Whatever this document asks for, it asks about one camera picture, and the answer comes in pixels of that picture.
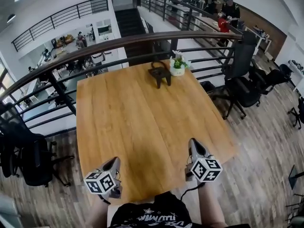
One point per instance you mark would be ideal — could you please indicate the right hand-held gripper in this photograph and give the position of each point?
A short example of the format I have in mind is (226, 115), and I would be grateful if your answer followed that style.
(205, 170)

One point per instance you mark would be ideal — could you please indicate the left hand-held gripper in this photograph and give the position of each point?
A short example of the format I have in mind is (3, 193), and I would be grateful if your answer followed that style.
(99, 182)

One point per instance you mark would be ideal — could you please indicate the person's right forearm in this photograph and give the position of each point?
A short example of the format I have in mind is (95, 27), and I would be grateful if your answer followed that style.
(211, 205)

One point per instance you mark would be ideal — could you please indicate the person's left forearm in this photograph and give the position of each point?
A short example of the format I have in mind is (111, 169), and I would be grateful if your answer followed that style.
(97, 212)

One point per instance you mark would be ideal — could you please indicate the black star-print shirt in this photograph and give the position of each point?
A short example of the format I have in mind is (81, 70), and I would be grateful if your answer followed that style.
(152, 212)

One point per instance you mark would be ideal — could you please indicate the black mesh office chair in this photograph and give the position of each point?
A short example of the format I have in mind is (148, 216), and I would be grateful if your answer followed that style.
(31, 155)

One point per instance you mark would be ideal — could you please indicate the tall black office chair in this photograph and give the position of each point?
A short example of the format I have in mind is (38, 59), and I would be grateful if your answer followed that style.
(242, 79)

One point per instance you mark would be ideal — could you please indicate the potted plant in white pot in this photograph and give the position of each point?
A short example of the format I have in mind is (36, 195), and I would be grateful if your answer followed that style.
(177, 66)

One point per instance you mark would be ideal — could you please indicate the dark curved handrail railing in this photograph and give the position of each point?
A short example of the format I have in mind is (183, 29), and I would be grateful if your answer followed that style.
(61, 87)

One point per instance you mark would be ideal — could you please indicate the black padded office chair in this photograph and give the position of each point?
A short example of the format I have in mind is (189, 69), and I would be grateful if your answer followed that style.
(270, 79)

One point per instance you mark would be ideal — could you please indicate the black swivel office chair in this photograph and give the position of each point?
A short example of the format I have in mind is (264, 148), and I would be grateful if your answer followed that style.
(298, 113)

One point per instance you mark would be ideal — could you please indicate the white cabinet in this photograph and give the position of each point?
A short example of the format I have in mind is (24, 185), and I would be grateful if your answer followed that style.
(8, 212)

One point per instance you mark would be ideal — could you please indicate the white desk with dark items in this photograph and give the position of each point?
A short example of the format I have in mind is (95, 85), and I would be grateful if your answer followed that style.
(298, 75)

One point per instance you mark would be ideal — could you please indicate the red cloth item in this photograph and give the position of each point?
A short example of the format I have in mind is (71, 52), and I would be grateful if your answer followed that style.
(223, 24)

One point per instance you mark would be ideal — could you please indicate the dark staircase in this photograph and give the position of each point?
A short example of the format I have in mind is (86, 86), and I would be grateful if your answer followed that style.
(133, 32)

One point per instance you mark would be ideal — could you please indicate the black railing along walkway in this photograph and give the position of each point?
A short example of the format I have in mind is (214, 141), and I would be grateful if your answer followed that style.
(180, 11)

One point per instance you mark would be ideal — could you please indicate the black straight balcony railing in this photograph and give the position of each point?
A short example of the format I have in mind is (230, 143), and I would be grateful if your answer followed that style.
(59, 18)

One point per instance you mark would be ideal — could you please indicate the black table pedestal base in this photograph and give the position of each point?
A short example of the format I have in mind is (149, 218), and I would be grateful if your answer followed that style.
(295, 177)

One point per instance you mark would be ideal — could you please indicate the white desk by brick wall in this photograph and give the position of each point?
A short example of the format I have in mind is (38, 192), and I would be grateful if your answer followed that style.
(260, 38)

